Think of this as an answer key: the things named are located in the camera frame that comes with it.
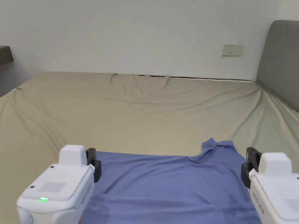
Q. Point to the blue shirt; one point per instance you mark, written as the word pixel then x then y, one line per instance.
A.
pixel 163 186

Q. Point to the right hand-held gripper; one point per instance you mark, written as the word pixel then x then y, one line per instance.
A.
pixel 275 186

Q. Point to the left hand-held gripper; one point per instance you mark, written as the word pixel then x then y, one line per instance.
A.
pixel 58 186

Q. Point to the dark grey shelf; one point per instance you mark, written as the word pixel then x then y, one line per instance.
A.
pixel 5 54

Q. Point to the white wall socket panel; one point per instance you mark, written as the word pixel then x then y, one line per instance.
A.
pixel 233 50

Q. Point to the bed with beige sheet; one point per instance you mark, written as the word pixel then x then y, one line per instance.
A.
pixel 140 116

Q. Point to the grey padded headboard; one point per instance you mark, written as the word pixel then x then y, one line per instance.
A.
pixel 280 70

